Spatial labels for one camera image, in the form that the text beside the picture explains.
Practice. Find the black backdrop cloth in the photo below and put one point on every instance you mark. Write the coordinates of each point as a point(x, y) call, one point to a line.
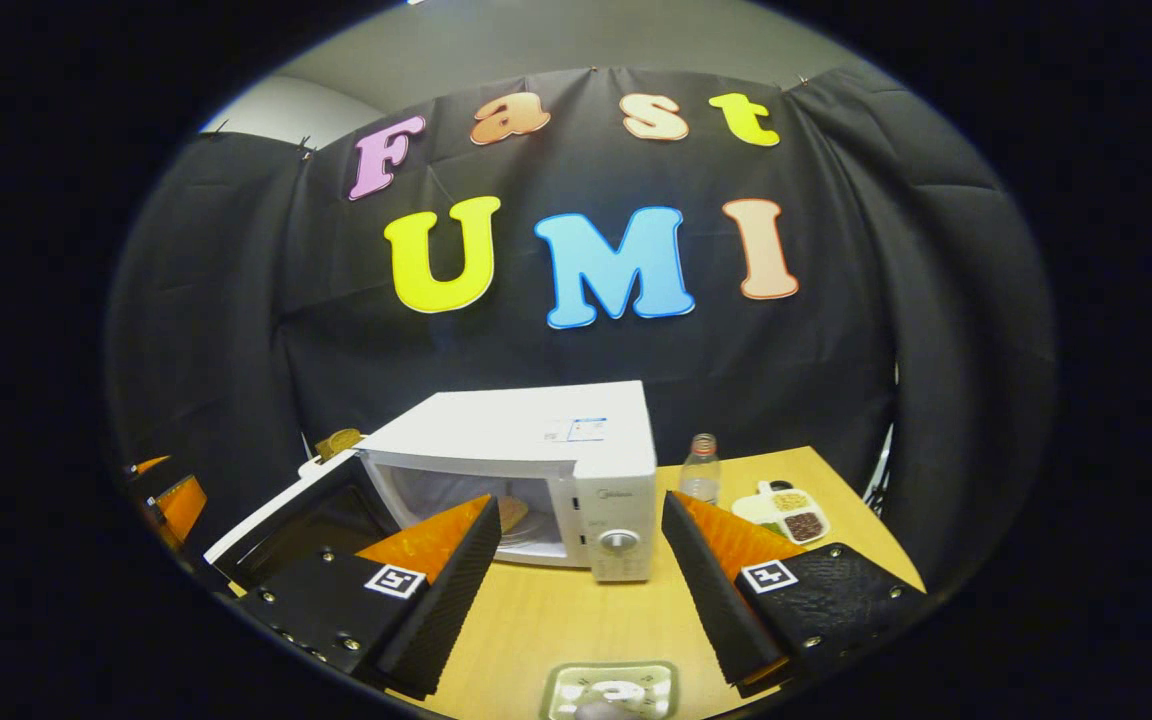
point(836, 350)

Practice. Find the small pale green plate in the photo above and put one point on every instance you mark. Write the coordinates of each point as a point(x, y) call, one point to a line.
point(561, 690)

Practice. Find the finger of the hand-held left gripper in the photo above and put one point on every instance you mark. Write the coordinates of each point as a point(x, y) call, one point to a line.
point(148, 465)
point(181, 505)

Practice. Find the white microwave oven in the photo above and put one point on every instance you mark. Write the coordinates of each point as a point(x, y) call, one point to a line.
point(516, 430)

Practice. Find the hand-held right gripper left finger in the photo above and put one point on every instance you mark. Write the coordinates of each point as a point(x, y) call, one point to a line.
point(446, 610)

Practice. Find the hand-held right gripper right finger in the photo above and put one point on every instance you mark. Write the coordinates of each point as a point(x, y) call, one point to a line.
point(706, 600)

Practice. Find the clear bottle with red label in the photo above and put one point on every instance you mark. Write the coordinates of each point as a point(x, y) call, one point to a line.
point(701, 480)

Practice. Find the white divided dish with grains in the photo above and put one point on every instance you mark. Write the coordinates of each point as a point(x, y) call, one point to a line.
point(751, 508)

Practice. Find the brown bread slice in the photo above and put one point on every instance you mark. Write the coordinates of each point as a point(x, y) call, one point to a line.
point(341, 443)

